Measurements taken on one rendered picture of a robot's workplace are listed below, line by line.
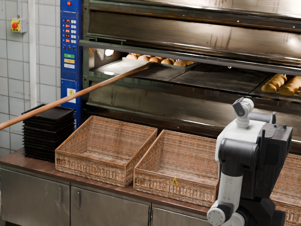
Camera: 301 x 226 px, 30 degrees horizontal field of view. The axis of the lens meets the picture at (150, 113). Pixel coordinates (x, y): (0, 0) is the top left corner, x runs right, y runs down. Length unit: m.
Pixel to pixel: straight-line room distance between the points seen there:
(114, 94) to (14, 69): 0.90
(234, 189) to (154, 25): 1.82
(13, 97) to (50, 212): 1.08
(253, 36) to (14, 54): 1.90
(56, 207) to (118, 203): 0.51
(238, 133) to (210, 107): 1.44
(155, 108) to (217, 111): 0.45
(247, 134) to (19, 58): 2.51
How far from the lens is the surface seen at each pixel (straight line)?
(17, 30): 4.39
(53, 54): 4.31
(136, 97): 4.03
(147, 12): 3.88
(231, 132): 2.42
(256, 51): 3.63
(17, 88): 4.59
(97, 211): 3.81
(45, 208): 4.05
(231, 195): 2.34
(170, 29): 3.82
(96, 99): 4.17
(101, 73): 4.12
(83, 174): 3.82
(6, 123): 2.99
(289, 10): 3.55
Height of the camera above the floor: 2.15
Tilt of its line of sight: 18 degrees down
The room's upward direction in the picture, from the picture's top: 3 degrees clockwise
